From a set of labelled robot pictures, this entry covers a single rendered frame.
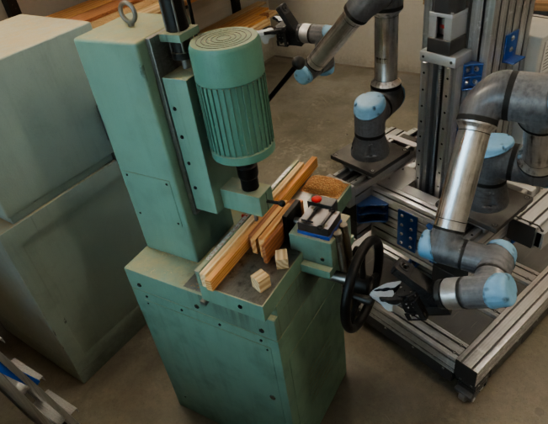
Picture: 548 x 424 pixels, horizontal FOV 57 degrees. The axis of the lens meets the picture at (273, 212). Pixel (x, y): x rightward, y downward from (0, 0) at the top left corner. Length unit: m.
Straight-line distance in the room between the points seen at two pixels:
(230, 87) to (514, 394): 1.67
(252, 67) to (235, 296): 0.60
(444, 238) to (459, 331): 0.95
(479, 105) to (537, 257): 1.38
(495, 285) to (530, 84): 0.45
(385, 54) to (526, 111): 0.81
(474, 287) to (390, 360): 1.18
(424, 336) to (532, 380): 0.49
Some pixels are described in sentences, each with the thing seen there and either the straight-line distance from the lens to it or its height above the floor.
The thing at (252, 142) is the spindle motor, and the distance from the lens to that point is 1.30.
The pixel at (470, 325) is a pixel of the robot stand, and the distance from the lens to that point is 2.23.
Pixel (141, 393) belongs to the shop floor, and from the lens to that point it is 2.42.
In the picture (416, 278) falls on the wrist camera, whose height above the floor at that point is 0.99.
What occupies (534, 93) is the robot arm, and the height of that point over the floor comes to 1.35.
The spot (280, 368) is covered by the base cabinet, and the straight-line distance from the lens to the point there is 1.62.
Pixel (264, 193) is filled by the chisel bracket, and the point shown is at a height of 1.07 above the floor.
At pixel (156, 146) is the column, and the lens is 1.44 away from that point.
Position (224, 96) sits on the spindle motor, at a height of 1.40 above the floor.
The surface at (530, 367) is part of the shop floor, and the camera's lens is 2.43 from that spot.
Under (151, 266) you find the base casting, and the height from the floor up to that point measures 0.80.
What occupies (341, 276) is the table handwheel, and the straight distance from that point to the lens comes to 1.51.
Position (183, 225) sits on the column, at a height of 0.96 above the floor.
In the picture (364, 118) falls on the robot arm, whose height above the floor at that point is 1.00.
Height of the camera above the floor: 1.89
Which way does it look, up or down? 37 degrees down
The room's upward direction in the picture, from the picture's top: 9 degrees counter-clockwise
